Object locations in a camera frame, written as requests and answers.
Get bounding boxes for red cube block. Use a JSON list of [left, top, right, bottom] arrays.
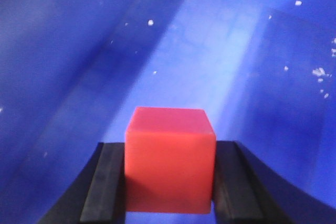
[[124, 106, 216, 214]]

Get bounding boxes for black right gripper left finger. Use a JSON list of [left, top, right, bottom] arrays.
[[39, 143, 126, 223]]

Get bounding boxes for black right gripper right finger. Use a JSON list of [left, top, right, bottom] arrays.
[[213, 141, 335, 223]]

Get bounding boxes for blue bin holding red block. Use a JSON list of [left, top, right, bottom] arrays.
[[1, 0, 335, 223]]

